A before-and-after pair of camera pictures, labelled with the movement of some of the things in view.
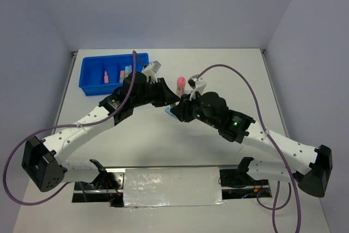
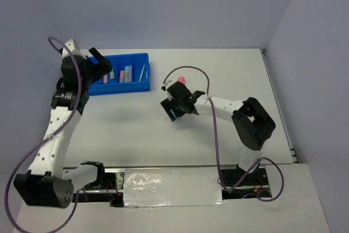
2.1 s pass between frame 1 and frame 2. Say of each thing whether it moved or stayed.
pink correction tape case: stayed
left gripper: moved
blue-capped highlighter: stayed
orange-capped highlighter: stayed
